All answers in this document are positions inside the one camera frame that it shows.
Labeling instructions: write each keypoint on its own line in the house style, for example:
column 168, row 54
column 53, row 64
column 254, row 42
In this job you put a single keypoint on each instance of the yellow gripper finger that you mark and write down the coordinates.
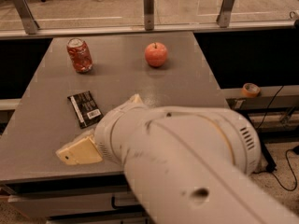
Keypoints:
column 136, row 99
column 82, row 150

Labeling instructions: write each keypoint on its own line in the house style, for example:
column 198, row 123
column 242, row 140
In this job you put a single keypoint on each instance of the black rxbar chocolate wrapper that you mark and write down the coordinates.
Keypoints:
column 86, row 109

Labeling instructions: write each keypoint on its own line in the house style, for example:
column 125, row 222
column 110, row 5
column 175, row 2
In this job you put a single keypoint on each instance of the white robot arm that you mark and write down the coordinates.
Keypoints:
column 185, row 165

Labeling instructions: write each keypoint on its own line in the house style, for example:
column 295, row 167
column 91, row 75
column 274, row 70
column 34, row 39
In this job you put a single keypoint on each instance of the red apple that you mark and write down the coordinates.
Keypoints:
column 156, row 54

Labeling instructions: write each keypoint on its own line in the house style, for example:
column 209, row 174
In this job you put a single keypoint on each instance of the upper grey drawer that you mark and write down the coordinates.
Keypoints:
column 66, row 202

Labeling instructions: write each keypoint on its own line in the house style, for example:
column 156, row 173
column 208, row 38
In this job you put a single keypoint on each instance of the grey drawer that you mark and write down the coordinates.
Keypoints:
column 66, row 202
column 115, row 218

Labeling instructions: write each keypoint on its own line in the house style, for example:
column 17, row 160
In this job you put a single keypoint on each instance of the red soda can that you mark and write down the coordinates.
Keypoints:
column 80, row 55

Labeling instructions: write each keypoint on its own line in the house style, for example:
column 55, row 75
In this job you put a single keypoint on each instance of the lower grey drawer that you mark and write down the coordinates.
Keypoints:
column 115, row 218

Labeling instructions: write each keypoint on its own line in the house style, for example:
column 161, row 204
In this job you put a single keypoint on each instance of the orange tape roll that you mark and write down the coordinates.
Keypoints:
column 250, row 90

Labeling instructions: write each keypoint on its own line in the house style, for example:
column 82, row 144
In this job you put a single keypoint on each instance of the black table leg strut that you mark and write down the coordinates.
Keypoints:
column 271, row 165

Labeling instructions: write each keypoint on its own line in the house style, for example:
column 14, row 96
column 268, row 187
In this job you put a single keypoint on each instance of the black drawer handle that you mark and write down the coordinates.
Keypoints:
column 124, row 200

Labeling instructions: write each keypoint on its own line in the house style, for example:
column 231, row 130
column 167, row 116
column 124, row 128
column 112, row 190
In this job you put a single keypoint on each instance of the middle metal bracket post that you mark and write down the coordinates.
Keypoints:
column 148, row 14

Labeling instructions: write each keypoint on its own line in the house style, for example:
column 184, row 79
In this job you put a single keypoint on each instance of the metal bracket post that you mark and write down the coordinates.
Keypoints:
column 148, row 14
column 27, row 19
column 224, row 17

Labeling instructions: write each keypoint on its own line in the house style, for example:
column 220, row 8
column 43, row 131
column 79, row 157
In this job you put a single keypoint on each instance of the right metal bracket post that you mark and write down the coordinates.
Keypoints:
column 224, row 17

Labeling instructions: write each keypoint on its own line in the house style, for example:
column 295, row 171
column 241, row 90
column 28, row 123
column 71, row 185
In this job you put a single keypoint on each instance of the left metal bracket post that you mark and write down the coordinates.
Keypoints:
column 27, row 19

